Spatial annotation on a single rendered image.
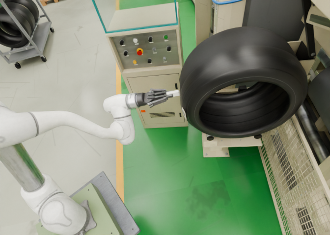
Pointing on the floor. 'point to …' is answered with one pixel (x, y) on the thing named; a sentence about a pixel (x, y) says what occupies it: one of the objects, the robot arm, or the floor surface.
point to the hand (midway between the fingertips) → (173, 93)
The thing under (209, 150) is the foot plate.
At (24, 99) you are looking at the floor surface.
